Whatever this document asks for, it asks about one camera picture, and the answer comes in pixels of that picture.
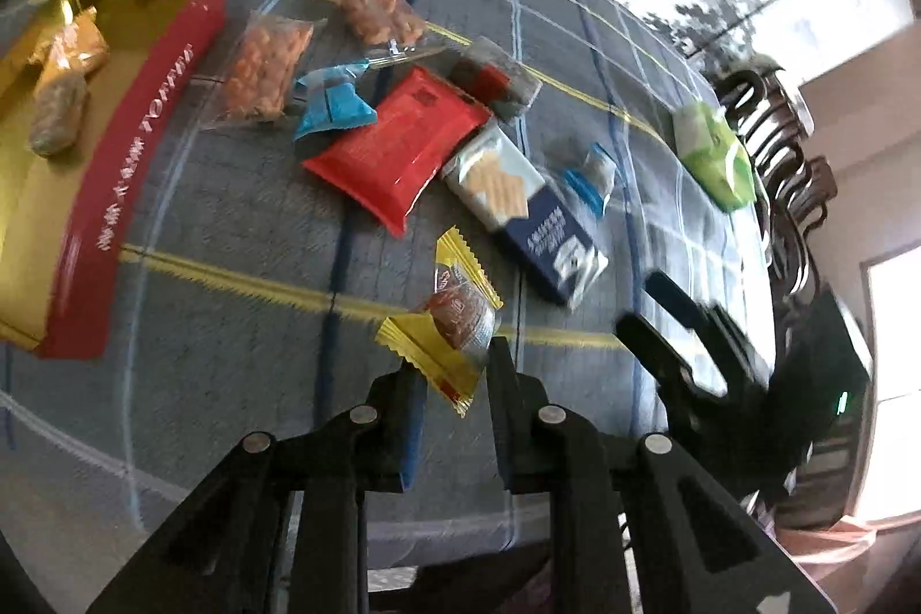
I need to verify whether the bright window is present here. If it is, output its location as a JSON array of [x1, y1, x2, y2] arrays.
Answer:
[[856, 240, 921, 523]]

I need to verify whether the small blue-white snack packet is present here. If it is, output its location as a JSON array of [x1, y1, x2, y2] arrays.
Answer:
[[561, 143, 618, 217]]

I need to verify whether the orange snack packet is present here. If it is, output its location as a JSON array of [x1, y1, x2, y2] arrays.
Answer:
[[32, 6, 109, 83]]

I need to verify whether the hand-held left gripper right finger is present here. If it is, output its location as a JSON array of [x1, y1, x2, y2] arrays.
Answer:
[[485, 337, 839, 614]]

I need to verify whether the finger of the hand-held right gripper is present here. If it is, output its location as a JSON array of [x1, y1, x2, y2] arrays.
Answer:
[[615, 313, 721, 403], [644, 270, 756, 371]]

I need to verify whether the dark red small packet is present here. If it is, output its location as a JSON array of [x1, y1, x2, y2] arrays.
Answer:
[[450, 37, 542, 124]]

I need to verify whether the brown oblong snack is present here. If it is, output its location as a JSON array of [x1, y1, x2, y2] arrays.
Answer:
[[27, 71, 89, 158]]

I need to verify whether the yellow snack packet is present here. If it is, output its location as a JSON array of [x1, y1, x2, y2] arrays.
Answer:
[[375, 226, 505, 419]]

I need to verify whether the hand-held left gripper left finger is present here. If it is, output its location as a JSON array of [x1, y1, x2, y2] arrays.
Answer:
[[86, 362, 433, 614]]

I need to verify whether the clear packet of orange snacks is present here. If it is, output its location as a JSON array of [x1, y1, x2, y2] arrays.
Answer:
[[324, 0, 451, 64], [201, 12, 315, 132]]

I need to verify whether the red box with gold inside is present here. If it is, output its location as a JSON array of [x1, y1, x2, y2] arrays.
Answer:
[[0, 0, 227, 362]]

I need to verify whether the navy cracker packet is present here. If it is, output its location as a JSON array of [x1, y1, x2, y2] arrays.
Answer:
[[440, 121, 609, 309]]

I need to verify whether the green snack packet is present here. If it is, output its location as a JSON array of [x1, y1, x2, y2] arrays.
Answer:
[[672, 102, 758, 213]]

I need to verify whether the blue snack packet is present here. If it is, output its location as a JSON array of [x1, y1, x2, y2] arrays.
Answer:
[[292, 62, 379, 142]]

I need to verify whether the grey plaid tablecloth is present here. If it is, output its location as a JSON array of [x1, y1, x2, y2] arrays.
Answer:
[[0, 0, 779, 575]]

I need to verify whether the red snack packet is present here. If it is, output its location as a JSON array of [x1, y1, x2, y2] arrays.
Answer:
[[302, 66, 494, 237]]

